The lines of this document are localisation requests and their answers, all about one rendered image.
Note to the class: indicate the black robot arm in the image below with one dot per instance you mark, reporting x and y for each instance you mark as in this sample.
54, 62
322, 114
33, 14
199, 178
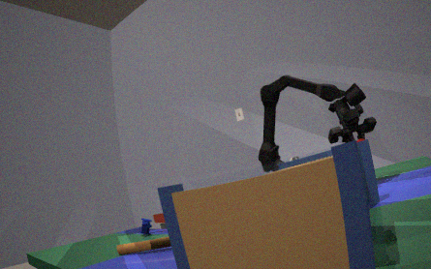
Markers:
270, 93

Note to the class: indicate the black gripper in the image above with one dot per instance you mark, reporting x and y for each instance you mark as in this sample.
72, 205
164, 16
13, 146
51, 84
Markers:
352, 126

